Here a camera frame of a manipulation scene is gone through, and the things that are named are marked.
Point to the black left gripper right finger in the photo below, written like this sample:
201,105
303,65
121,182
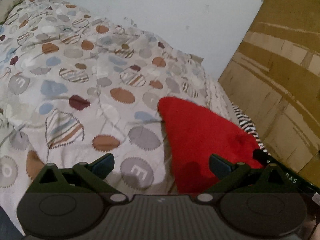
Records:
241,178

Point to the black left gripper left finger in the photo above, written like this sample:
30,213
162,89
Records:
81,178

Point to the red long-sleeve shirt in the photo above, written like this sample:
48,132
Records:
194,134

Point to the black white striped cloth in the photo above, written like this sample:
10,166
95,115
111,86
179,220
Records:
247,124

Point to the patterned circle print duvet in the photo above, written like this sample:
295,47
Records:
75,86

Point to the brown cardboard board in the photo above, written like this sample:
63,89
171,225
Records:
274,78

